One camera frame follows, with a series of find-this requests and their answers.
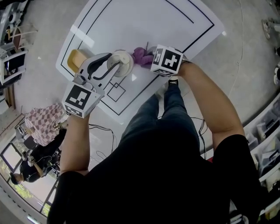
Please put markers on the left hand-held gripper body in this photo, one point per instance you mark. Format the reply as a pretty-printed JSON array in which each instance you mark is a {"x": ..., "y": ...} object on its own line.
[{"x": 76, "y": 98}]

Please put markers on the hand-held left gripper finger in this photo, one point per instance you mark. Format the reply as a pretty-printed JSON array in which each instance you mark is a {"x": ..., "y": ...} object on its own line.
[
  {"x": 110, "y": 72},
  {"x": 99, "y": 59}
]

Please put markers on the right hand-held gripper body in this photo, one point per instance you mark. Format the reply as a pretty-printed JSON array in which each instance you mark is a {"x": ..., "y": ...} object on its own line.
[{"x": 168, "y": 61}]

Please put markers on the white paper cup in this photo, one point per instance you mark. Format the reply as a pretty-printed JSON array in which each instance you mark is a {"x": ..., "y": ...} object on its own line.
[{"x": 125, "y": 60}]

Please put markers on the purple cloth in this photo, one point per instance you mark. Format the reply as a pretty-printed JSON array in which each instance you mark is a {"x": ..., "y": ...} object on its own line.
[{"x": 141, "y": 57}]

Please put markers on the person's right forearm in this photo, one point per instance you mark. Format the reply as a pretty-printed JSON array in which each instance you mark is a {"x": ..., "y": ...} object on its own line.
[{"x": 207, "y": 98}]

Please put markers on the person's left forearm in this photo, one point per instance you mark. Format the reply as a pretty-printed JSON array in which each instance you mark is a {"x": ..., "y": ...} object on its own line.
[{"x": 74, "y": 142}]

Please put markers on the red white checkered cloth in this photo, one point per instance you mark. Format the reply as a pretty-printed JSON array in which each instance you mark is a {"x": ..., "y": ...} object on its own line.
[{"x": 43, "y": 122}]

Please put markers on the person's shoe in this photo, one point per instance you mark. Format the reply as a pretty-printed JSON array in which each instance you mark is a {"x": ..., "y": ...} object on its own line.
[{"x": 173, "y": 82}]

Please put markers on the yellow rectangular tray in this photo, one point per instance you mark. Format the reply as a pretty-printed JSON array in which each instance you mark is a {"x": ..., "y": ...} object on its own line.
[{"x": 75, "y": 59}]

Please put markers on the person's blue jeans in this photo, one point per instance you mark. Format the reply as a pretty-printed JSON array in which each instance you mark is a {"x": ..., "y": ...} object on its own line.
[{"x": 164, "y": 116}]

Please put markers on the white desk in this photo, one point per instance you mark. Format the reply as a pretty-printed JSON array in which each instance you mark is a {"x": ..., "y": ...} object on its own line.
[{"x": 13, "y": 67}]

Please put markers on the wooden chair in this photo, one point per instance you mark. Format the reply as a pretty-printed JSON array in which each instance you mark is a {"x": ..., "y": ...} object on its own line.
[{"x": 19, "y": 37}]

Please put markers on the person's black shirt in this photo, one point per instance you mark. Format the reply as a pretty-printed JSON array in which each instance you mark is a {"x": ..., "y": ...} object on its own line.
[{"x": 153, "y": 186}]

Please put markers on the storage rack with bins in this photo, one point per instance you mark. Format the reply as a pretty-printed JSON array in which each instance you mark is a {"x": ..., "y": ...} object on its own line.
[{"x": 267, "y": 142}]

